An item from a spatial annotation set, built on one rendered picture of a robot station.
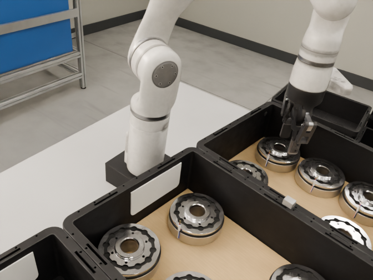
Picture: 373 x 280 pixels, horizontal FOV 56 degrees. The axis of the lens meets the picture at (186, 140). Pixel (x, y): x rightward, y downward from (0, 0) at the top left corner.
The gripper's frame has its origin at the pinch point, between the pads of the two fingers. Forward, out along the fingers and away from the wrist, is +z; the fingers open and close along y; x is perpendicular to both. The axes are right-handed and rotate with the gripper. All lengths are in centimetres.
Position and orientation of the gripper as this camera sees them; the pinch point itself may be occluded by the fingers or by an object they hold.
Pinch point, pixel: (289, 139)
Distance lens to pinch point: 82.8
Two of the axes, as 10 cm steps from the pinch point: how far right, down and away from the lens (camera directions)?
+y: 0.7, 5.9, -8.0
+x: 9.9, 0.3, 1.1
